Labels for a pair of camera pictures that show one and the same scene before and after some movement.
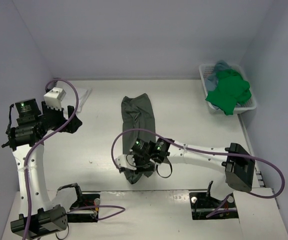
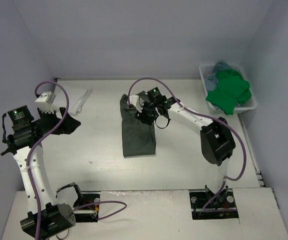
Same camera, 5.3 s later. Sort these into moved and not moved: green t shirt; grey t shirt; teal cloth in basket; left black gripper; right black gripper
Moved: grey t shirt; right black gripper
Not moved: left black gripper; teal cloth in basket; green t shirt
